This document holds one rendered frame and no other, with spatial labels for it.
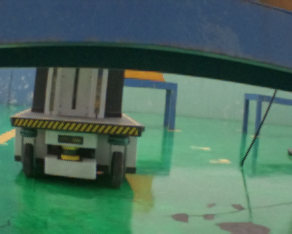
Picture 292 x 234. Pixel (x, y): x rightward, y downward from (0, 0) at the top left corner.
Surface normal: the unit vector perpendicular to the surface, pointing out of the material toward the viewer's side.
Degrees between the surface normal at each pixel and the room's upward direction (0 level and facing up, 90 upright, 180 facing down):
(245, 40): 90
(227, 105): 90
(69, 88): 90
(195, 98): 90
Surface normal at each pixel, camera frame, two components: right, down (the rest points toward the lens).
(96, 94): 0.13, 0.08
